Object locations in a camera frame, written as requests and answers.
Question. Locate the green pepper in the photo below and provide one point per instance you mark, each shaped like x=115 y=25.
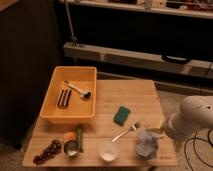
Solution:
x=79 y=138

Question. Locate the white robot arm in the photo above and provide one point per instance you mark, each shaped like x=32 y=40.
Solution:
x=195 y=112

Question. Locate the yellow plastic tray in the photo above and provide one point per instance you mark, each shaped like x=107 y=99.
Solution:
x=79 y=110

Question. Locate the white dish brush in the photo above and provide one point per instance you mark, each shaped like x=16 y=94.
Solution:
x=83 y=94

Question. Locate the green sponge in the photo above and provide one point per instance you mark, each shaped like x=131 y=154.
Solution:
x=121 y=115

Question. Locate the metal shelf pole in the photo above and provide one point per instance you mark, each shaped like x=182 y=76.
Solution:
x=73 y=37

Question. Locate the orange fruit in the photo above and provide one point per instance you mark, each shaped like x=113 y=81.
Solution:
x=70 y=136

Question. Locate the white plastic cup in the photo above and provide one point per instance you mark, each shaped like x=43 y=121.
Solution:
x=108 y=151

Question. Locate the black object on shelf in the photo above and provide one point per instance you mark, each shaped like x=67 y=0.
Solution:
x=180 y=61

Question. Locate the crumpled blue-grey cloth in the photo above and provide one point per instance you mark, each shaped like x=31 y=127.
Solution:
x=147 y=145

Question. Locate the small metal cup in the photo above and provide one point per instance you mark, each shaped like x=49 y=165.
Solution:
x=70 y=148

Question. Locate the bunch of dark grapes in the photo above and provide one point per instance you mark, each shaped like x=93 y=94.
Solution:
x=49 y=152

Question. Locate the lower white shelf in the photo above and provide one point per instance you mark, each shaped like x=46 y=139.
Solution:
x=138 y=60

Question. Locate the white shelf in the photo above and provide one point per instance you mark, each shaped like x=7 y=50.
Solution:
x=138 y=60
x=140 y=8

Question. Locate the upper white shelf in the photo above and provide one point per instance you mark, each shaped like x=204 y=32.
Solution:
x=140 y=8

